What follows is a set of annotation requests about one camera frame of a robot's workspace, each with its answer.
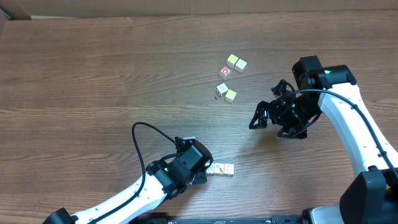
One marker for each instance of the white block green side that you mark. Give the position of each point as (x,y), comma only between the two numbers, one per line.
(228,169)

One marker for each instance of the white number two block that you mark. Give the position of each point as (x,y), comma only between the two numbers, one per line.
(222,89)

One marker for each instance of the red bordered block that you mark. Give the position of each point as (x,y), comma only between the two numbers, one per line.
(225,72)

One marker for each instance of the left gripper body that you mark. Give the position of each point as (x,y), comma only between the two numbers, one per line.
(201,177)

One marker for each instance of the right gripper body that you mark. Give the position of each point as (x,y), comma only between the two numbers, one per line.
(269,112)

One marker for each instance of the hammer picture block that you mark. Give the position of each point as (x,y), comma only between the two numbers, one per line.
(218,169)

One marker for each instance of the white W letter block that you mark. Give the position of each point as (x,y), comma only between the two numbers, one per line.
(211,169)

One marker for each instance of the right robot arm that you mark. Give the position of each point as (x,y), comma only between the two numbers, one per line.
(333,91)

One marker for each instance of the yellow letter C block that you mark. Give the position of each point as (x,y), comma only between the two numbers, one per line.
(230,96)

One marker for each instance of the white block far right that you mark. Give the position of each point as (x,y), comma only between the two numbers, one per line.
(240,65)

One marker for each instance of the yellow top block far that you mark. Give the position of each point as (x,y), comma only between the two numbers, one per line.
(231,61)

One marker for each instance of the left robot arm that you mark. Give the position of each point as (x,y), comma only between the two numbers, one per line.
(162,181)

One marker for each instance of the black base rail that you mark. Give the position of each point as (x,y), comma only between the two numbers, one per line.
(217,221)

